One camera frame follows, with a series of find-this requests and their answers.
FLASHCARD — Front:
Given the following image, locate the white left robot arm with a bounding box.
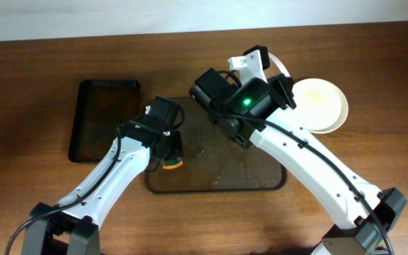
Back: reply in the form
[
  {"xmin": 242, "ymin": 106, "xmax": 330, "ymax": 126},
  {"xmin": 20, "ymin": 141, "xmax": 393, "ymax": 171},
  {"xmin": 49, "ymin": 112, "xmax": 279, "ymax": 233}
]
[{"xmin": 17, "ymin": 116, "xmax": 183, "ymax": 254}]

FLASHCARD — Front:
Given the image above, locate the pinkish plate with sauce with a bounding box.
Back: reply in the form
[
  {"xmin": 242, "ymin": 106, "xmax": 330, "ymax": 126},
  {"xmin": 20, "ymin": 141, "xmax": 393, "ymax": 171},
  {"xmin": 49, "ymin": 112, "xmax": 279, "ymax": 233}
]
[{"xmin": 268, "ymin": 53, "xmax": 290, "ymax": 77}]

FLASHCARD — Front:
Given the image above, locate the green orange sponge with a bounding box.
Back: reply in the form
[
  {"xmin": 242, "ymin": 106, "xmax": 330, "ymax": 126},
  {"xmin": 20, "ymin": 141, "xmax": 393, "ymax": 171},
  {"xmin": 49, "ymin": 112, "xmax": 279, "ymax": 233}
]
[{"xmin": 162, "ymin": 158, "xmax": 183, "ymax": 170}]

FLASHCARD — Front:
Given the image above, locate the large brown tray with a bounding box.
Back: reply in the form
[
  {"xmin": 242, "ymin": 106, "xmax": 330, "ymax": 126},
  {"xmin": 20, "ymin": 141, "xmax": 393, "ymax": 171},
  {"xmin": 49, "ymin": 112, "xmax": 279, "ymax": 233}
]
[{"xmin": 144, "ymin": 97, "xmax": 288, "ymax": 194}]

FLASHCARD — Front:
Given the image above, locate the cream plate with sauce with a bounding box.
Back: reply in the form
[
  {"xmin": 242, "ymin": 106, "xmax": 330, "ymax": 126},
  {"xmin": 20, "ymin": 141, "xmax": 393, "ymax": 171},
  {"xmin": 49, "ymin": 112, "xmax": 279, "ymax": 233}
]
[{"xmin": 293, "ymin": 78, "xmax": 349, "ymax": 134}]

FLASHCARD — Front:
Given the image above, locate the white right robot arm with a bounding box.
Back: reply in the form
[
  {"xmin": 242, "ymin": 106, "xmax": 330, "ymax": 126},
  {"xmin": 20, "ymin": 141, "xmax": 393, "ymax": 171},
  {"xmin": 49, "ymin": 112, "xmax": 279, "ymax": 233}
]
[{"xmin": 189, "ymin": 69, "xmax": 407, "ymax": 254}]

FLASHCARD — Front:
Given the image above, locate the small dark tray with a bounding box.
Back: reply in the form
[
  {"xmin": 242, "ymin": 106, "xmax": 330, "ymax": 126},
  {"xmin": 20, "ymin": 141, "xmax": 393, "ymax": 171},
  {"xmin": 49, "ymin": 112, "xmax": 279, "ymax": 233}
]
[{"xmin": 68, "ymin": 79, "xmax": 140, "ymax": 163}]

